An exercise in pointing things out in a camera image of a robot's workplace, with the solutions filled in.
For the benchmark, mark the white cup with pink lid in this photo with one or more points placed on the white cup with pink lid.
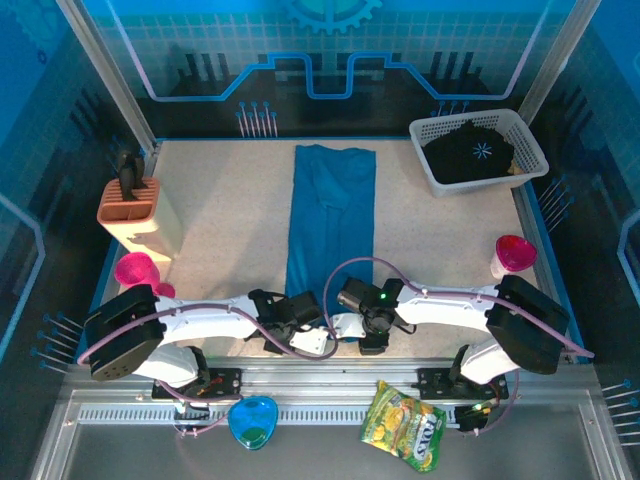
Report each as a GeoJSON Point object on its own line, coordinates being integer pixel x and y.
{"type": "Point", "coordinates": [512, 255]}

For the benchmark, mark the green yellow candy bag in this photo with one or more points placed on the green yellow candy bag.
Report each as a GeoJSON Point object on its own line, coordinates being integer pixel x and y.
{"type": "Point", "coordinates": [405, 425]}

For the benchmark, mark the small pink plastic lid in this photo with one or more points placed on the small pink plastic lid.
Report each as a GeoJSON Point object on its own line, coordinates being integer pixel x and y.
{"type": "Point", "coordinates": [165, 290]}

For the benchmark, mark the blue heart-shaped plastic plate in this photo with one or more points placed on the blue heart-shaped plastic plate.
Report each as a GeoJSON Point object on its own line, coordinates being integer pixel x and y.
{"type": "Point", "coordinates": [253, 421]}

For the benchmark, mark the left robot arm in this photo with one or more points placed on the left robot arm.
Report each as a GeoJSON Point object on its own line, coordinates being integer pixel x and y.
{"type": "Point", "coordinates": [200, 315]}

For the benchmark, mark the black t-shirt with star print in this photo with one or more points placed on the black t-shirt with star print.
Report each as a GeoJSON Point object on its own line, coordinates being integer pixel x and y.
{"type": "Point", "coordinates": [465, 155]}

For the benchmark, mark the beige cloth piece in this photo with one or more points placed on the beige cloth piece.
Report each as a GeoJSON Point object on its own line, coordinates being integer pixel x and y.
{"type": "Point", "coordinates": [516, 170]}

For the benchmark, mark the cream knife block orange top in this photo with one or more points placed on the cream knife block orange top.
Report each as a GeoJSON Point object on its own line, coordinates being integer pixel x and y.
{"type": "Point", "coordinates": [145, 225]}

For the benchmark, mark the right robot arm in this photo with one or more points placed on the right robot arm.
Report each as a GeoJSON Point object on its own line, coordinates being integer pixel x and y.
{"type": "Point", "coordinates": [450, 305]}

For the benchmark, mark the pink plastic cup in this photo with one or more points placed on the pink plastic cup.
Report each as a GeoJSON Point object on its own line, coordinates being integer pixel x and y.
{"type": "Point", "coordinates": [134, 270]}

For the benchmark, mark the blue t-shirt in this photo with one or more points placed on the blue t-shirt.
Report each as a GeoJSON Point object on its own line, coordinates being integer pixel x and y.
{"type": "Point", "coordinates": [332, 215]}

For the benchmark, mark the white plastic basket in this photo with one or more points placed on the white plastic basket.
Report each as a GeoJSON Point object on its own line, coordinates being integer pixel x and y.
{"type": "Point", "coordinates": [527, 145]}

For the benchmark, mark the aluminium slotted rail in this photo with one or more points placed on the aluminium slotted rail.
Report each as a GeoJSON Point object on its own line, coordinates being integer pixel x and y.
{"type": "Point", "coordinates": [320, 414]}

